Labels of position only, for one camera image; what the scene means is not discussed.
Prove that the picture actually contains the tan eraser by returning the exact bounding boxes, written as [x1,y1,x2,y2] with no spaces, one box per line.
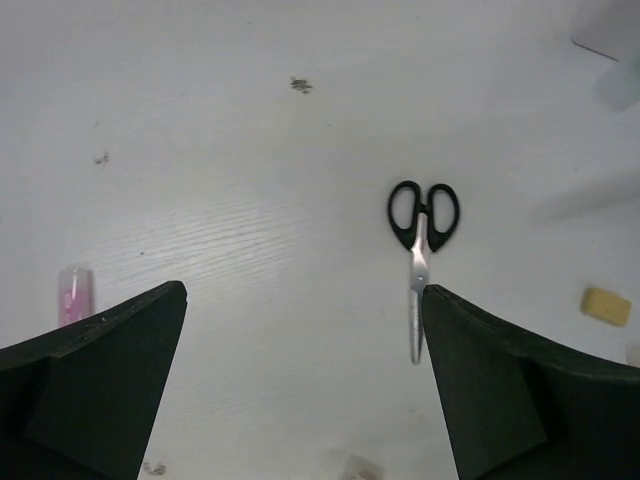
[580,287,632,327]

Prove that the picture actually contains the black handled scissors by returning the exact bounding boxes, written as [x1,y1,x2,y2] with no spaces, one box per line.
[386,180,461,365]

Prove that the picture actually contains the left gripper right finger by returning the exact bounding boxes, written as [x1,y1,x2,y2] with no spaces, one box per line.
[422,285,639,479]

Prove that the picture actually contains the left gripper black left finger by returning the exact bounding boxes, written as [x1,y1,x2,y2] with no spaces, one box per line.
[1,281,187,479]

